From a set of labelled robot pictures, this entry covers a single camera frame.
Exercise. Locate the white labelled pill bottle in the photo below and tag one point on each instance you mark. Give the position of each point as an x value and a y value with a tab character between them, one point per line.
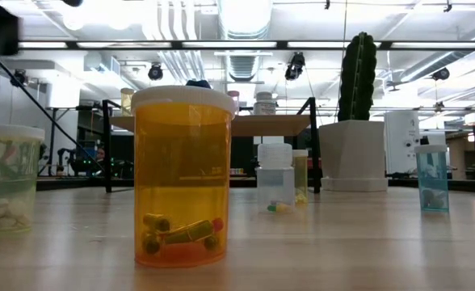
264	106

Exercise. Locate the small pink vial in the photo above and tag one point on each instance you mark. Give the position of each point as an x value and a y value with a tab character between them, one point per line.
234	97

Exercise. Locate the small yellow vial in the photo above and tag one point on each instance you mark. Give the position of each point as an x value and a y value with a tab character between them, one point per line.
127	103
301	169

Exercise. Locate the teal pill vial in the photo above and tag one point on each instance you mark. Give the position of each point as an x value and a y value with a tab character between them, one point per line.
431	178

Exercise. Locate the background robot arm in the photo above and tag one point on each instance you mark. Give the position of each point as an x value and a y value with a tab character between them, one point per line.
76	161

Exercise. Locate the wooden shelf black legs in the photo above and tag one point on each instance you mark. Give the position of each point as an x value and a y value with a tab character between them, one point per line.
270	125

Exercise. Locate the clear bottle white screw cap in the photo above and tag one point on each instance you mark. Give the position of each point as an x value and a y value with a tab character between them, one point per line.
275	155

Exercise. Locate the large orange pill bottle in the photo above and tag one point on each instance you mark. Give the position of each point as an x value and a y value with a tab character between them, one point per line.
181	133

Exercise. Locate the black ceiling spotlight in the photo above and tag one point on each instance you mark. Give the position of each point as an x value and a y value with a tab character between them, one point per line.
155	72
295	65
440	74
19	77

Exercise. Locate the white planter pot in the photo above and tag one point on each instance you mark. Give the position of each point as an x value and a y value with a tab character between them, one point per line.
352	153

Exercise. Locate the green cactus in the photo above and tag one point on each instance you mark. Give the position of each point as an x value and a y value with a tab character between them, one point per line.
356	81

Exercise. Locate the person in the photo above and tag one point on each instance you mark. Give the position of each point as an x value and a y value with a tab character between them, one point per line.
100	154

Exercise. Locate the white cabinet machine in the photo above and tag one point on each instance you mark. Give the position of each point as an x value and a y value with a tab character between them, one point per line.
401	141

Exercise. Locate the pale green pill vial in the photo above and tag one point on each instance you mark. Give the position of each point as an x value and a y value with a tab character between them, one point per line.
13	178

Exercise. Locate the black aluminium rig frame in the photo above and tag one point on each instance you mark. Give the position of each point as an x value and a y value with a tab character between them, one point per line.
229	45

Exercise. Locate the silver ventilation duct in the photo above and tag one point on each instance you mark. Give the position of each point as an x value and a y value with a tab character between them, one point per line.
243	18

